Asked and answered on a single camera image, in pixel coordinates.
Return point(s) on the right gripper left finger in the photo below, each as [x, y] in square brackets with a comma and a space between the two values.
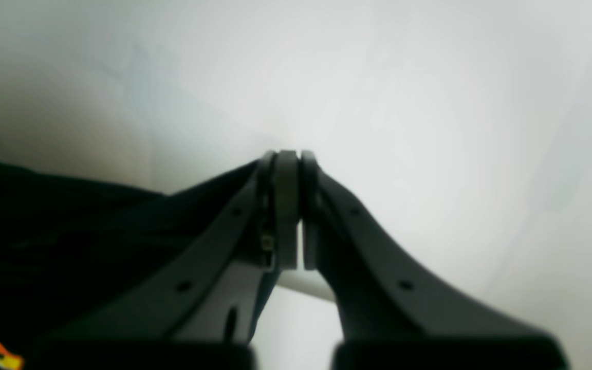
[197, 312]

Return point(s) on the black T-shirt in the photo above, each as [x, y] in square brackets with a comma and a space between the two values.
[70, 246]

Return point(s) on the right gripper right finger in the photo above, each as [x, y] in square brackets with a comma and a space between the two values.
[395, 313]

